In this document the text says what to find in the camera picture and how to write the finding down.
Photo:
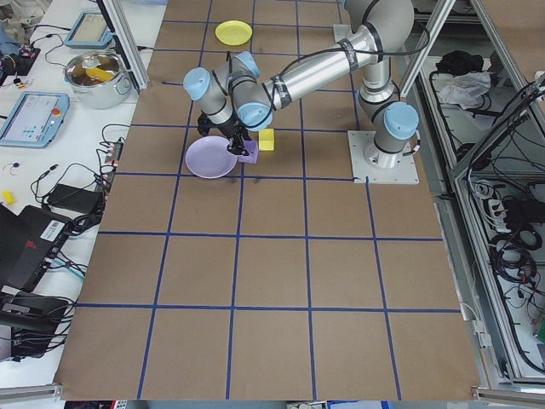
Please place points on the small yellow object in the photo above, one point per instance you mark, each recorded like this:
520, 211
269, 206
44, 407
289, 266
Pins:
7, 197

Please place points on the aluminium profile bar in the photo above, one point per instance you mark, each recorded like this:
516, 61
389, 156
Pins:
511, 394
30, 391

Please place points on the aluminium profile post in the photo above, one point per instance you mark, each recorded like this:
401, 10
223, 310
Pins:
127, 51

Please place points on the white cloth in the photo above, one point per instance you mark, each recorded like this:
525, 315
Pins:
464, 91

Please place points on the white power strip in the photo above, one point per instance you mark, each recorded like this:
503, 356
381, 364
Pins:
496, 213

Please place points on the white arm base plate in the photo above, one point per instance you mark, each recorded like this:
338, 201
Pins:
340, 33
404, 172

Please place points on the black laptop with white label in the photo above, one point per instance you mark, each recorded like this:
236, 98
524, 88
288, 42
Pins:
25, 238

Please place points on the purple foam cube block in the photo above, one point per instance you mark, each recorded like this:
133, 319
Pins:
252, 157

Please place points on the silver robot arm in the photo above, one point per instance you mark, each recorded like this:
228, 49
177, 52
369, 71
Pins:
315, 72

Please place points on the black cloth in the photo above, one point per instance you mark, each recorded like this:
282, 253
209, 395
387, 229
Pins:
460, 63

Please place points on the V-shaped metal bar frame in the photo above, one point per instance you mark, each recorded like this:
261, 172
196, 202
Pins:
429, 38

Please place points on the black electronic device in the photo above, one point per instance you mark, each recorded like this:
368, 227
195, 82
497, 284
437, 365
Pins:
30, 311

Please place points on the yellow foam cube block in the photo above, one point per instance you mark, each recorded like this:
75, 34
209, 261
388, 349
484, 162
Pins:
267, 142

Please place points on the small blue teach pendant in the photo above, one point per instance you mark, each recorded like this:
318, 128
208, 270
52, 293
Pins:
89, 27

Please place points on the steel pot with glass lid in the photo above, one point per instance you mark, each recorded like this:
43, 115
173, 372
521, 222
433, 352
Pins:
102, 96

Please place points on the large blue teach pendant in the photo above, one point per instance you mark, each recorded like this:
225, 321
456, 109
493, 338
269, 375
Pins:
30, 117

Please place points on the black power adapter brick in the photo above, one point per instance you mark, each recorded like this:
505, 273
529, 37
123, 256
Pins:
72, 197

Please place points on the purple round plate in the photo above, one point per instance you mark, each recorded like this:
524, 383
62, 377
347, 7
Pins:
204, 159

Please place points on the yellow round plate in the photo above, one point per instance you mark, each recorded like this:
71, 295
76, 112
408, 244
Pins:
233, 33

